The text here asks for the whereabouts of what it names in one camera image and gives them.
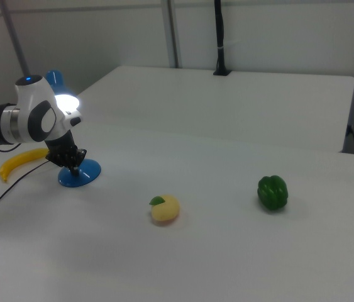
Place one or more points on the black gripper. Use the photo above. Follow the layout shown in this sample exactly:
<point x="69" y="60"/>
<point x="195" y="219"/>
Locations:
<point x="63" y="151"/>

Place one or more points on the blue desk lamp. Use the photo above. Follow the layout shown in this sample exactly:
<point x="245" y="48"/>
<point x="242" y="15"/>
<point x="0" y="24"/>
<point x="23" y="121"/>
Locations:
<point x="84" y="174"/>

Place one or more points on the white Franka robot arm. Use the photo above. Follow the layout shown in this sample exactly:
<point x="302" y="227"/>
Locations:
<point x="29" y="110"/>

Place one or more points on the yellow toy banana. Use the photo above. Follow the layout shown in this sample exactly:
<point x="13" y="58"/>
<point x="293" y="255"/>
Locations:
<point x="19" y="161"/>

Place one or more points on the yellow toy peach with leaf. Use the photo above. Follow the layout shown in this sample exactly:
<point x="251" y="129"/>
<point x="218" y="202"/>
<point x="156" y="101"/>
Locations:
<point x="165" y="210"/>

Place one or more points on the black pole with clamp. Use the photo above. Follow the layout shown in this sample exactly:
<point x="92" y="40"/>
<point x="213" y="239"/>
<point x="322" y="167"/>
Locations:
<point x="220" y="37"/>

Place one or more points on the green toy bell pepper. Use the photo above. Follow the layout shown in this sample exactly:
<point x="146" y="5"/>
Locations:
<point x="272" y="193"/>

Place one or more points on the grey partition post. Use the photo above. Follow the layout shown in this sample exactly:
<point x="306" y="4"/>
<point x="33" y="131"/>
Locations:
<point x="16" y="41"/>
<point x="172" y="31"/>

